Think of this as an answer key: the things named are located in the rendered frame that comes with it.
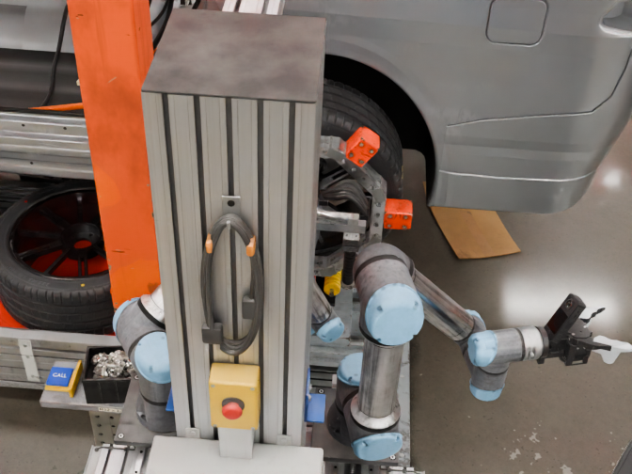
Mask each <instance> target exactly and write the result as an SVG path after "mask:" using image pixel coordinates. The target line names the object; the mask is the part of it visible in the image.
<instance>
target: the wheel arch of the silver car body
mask: <svg viewBox="0 0 632 474"><path fill-rule="evenodd" d="M324 78H326V79H327V80H329V79H330V80H334V82H340V83H343V84H344V85H347V86H350V87H352V88H355V89H357V90H358V91H360V93H363V94H365V95H366V96H368V98H371V99H372V100H373V101H374V102H375V103H377V104H378V105H379V107H381V108H382V109H383V110H384V112H385V113H386V114H387V116H388V117H389V119H390V120H391V121H392V123H393V125H394V127H395V129H396V132H397V133H398V135H399V138H400V140H401V144H402V149H408V150H417V151H419V152H421V153H422V154H423V155H424V158H425V166H426V200H427V201H426V204H427V206H429V207H430V206H431V204H432V202H433V200H434V197H435V192H436V188H437V183H438V173H439V161H438V152H437V146H436V143H435V136H434V133H433V131H432V128H431V126H430V123H429V121H428V119H427V118H426V116H425V114H424V113H423V111H422V109H421V108H420V106H419V105H418V103H417V102H416V101H415V99H414V98H413V97H412V96H411V94H410V93H409V92H408V91H407V90H406V89H405V88H404V87H403V86H402V85H401V84H399V83H398V82H397V81H396V80H395V79H393V78H392V77H391V76H389V75H388V74H386V73H385V72H383V71H381V70H379V69H378V68H376V67H374V66H373V65H371V64H369V63H367V62H364V61H362V60H359V59H357V58H354V57H350V56H347V55H341V54H335V53H328V52H325V53H324Z"/></svg>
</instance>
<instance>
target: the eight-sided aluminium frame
mask: <svg viewBox="0 0 632 474"><path fill-rule="evenodd" d="M346 144H347V142H345V141H343V140H342V139H341V138H340V137H335V136H332V135H330V136H322V135H321V146H320V157H321V158H332V159H334V160H335V161H336V162H337V163H338V164H340V165H341V166H342V167H343V168H344V169H345V170H346V171H347V172H348V173H349V174H350V175H351V176H352V177H354V178H355V179H356V180H357V181H358V182H359V183H360V184H361V185H362V186H363V187H364V188H365V189H366V190H368V191H369V192H370V193H371V194H372V205H371V222H370V230H368V231H367V232H366V234H362V235H360V241H359V250H358V252H356V254H355V257H357V255H358V254H359V253H360V252H361V251H362V250H363V249H364V248H366V247H367V246H369V245H373V244H378V243H381V241H382V230H383V222H384V214H385V206H386V201H387V182H386V181H385V180H384V179H383V177H382V175H381V176H380V175H379V174H378V173H377V172H376V171H375V170H374V169H373V168H372V167H371V166H370V165H369V164H368V163H366V164H365V165H364V166H363V167H360V166H358V165H356V164H355V163H354V162H352V161H351V160H349V159H348V158H346V157H345V155H346ZM343 259H344V251H342V248H340V249H339V250H337V251H335V252H334V253H332V254H331V255H329V256H326V257H324V256H315V258H314V275H315V276H319V277H331V276H333V275H336V274H337V272H339V271H341V270H342V269H343Z"/></svg>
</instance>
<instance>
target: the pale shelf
mask: <svg viewBox="0 0 632 474"><path fill-rule="evenodd" d="M77 363H78V362H70V361H58V360H56V361H55V363H54V366H53V367H62V368H73V369H74V370H75V369H76V366H77ZM82 374H83V371H82V373H81V376H80V379H79V381H78V384H77V387H76V390H75V392H74V395H73V397H70V393H69V392H66V391H55V390H45V388H44V390H43V392H42V395H41V398H40V400H39V402H40V406H41V407H50V408H60V409H71V410H83V411H94V412H105V413H116V414H121V412H122V409H123V405H124V403H87V401H86V396H85V392H84V387H83V383H82V381H81V380H82Z"/></svg>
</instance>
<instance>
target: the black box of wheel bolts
mask: <svg viewBox="0 0 632 474"><path fill-rule="evenodd" d="M133 373H136V371H135V369H134V367H133V365H132V363H131V361H130V359H129V358H128V356H127V355H126V353H125V351H124V349H123V347H122V346H121V345H113V346H88V347H87V352H86V358H85V364H84V368H83V374H82V380H81V381H82V383H83V387H84V392H85V396H86V401H87V403H125V399H126V395H127V392H128V388H129V385H130V382H131V379H132V375H133Z"/></svg>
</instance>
